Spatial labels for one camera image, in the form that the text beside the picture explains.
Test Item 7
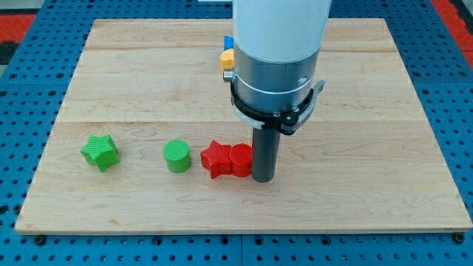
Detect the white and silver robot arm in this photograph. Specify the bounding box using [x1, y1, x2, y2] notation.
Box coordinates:
[224, 0, 332, 135]

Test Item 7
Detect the red star block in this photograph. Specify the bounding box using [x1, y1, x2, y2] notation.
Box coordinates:
[200, 140, 232, 179]

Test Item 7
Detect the green star block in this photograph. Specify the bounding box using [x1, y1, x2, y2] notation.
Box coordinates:
[81, 134, 120, 172]

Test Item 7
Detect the red cylinder block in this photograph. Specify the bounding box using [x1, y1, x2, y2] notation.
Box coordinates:
[229, 143, 252, 177]

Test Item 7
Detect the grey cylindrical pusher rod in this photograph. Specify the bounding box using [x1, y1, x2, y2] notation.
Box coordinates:
[251, 129, 280, 183]

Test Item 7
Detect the green cylinder block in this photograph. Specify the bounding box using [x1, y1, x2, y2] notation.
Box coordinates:
[163, 139, 191, 173]

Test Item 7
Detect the yellow block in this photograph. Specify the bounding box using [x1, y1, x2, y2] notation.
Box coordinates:
[220, 48, 234, 73]

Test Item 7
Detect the blue block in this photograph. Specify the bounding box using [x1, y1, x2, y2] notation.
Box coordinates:
[223, 35, 234, 50]

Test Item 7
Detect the wooden board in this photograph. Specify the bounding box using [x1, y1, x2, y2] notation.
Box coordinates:
[15, 18, 472, 235]

